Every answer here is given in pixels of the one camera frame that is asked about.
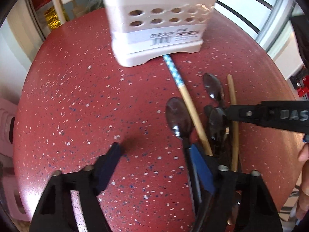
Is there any plain wooden chopstick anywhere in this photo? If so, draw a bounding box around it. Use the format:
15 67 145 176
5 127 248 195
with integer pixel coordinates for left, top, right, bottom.
227 74 239 172

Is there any black handled metal spoon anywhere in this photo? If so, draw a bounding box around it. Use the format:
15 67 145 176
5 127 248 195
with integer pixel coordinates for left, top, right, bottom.
165 97 202 215
204 105 229 149
203 73 225 108

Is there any blue patterned wooden chopstick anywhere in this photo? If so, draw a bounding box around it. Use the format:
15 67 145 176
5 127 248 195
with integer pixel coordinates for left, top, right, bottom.
163 55 213 156

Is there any person's right hand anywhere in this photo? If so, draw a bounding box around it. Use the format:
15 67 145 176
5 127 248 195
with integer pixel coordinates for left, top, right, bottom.
295 143 309 220

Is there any white refrigerator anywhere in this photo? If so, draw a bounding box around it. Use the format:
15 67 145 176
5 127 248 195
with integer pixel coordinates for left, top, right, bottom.
215 0 277 39

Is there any pink plastic stool stack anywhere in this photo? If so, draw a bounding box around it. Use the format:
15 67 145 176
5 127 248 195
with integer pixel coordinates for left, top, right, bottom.
1 98 17 158

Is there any white plastic utensil holder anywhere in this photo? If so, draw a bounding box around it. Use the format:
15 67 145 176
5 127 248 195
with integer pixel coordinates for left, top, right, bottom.
104 0 216 67

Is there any gold foil package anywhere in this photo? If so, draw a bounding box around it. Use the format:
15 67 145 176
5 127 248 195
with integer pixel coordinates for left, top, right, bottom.
44 6 61 30

